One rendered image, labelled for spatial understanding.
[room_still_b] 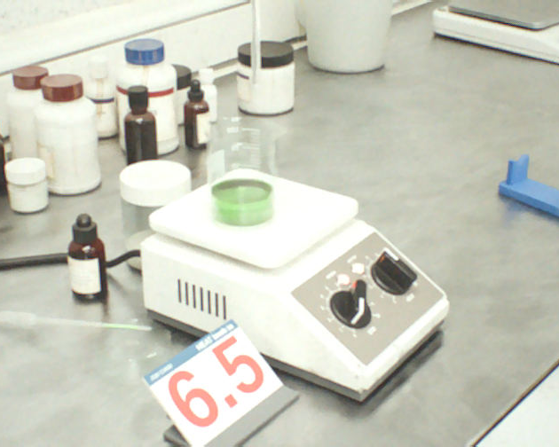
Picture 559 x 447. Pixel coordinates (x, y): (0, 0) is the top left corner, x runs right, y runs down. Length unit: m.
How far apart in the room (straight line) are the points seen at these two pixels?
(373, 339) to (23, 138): 0.49
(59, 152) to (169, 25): 0.32
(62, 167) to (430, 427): 0.48
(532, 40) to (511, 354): 0.74
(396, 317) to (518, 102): 0.60
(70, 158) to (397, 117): 0.40
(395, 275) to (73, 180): 0.39
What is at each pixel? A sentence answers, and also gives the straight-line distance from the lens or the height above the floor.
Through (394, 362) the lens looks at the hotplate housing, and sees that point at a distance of 0.74.
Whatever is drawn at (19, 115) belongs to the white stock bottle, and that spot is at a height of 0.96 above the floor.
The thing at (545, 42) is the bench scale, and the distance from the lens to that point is 1.46.
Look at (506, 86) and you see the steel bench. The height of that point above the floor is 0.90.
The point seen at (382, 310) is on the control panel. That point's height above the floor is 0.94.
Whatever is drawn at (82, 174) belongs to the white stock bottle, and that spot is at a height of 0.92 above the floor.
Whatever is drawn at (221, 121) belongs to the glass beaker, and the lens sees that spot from 0.76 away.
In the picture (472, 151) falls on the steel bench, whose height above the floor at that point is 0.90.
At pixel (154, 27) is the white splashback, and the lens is 1.26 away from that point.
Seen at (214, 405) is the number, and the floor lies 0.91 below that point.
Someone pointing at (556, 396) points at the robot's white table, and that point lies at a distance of 0.75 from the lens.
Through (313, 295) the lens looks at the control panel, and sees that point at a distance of 0.72.
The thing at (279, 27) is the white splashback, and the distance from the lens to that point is 1.44.
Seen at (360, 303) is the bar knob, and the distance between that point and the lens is 0.71.
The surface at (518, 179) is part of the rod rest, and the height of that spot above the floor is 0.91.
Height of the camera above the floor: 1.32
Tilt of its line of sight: 26 degrees down
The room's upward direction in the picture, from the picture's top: straight up
